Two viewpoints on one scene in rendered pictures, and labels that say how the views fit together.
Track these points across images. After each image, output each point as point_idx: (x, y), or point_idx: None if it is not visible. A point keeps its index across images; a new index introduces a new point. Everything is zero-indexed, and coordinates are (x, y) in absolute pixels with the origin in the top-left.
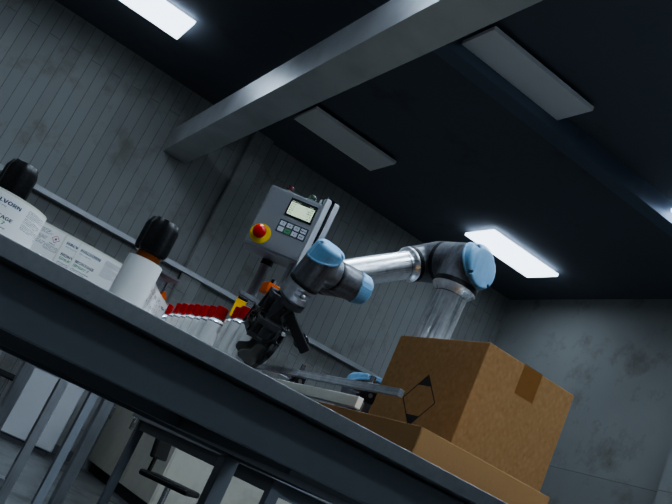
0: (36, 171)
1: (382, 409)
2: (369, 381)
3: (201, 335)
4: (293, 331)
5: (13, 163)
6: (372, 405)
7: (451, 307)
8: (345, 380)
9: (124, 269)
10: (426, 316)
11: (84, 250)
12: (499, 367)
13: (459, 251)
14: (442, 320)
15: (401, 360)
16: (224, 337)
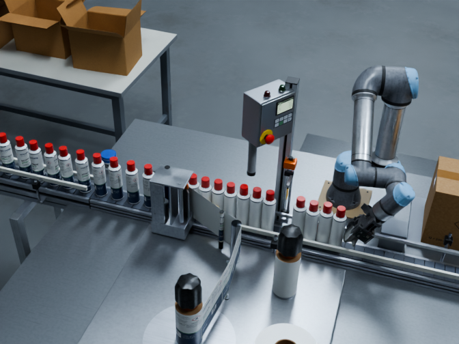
0: (199, 278)
1: (438, 226)
2: (449, 236)
3: (269, 214)
4: None
5: (193, 294)
6: (427, 223)
7: (404, 115)
8: (451, 252)
9: (289, 271)
10: (391, 127)
11: (229, 266)
12: None
13: (407, 88)
14: (401, 125)
15: (443, 205)
16: (311, 224)
